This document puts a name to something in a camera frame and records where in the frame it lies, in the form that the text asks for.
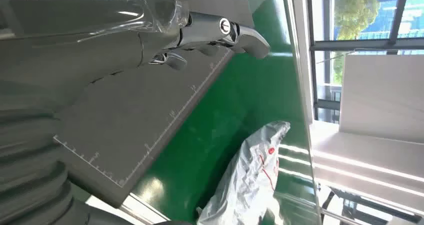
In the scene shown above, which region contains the grey plastic mailer package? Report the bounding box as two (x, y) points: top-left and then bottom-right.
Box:
(197, 120), (292, 225)

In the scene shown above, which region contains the black inbound scanner machine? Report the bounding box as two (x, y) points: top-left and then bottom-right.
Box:
(52, 0), (279, 208)

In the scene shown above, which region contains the green conveyor belt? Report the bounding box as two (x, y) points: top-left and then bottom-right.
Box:
(132, 0), (322, 225)

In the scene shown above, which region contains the green tree outside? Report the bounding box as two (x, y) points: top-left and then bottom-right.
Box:
(332, 0), (382, 85)

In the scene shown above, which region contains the white partition board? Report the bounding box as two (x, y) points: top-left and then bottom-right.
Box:
(338, 52), (424, 144)

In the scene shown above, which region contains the dark window frame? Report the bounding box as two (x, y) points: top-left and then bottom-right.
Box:
(306, 0), (424, 122)

